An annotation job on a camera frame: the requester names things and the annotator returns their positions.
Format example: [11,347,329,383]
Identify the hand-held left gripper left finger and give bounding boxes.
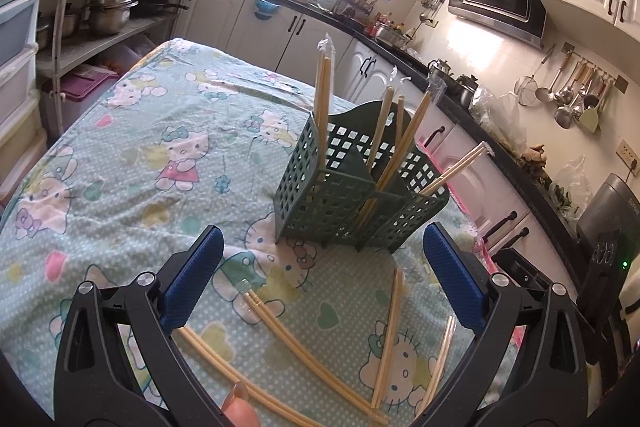
[52,224,226,427]

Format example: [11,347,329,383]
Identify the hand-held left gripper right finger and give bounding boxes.
[422,222,601,427]

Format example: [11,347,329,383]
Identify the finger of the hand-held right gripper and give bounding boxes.
[492,247,554,293]

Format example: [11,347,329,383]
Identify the bamboo chopstick pair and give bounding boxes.
[175,327,292,411]
[394,94,407,148]
[312,33,335,168]
[365,79,399,174]
[415,314,459,416]
[372,89,437,196]
[370,268,407,411]
[417,141,490,198]
[239,279,391,426]

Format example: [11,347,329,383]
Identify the green plastic utensil basket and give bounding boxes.
[274,101,450,254]

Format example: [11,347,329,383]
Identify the person's left hand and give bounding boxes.
[222,382,261,427]

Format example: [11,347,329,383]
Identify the crumpled clear plastic bag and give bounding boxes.
[547,154,589,218]

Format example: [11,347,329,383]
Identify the cartoon cat printed tablecloth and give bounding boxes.
[0,38,521,427]

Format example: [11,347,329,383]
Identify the ginger root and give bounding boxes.
[520,144,551,180]

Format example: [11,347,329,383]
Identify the green spatula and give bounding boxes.
[579,82,612,133]

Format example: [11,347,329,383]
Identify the black countertop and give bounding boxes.
[192,0,601,279]

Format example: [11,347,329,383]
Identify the steel ladle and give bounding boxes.
[535,52,571,104]

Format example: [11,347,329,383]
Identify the steel kettle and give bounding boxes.
[429,59,454,83]

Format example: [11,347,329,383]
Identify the pink lidded storage box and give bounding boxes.
[57,67,121,103]

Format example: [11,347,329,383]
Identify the metal shelf rack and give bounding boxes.
[37,0,197,124]

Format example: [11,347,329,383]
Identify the steel cooking pot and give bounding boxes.
[374,23,406,46]

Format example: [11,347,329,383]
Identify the white kitchen cabinets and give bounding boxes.
[172,0,581,289]

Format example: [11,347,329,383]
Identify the black frying pan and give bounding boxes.
[131,0,190,19]

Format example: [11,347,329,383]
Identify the stacked steel pots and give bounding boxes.
[82,0,139,36]

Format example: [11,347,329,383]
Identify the small steel pot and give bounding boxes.
[37,9,81,50]

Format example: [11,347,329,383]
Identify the plastic drawer unit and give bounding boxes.
[0,0,67,188]

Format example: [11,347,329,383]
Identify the wire skimmer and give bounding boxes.
[516,46,556,107]

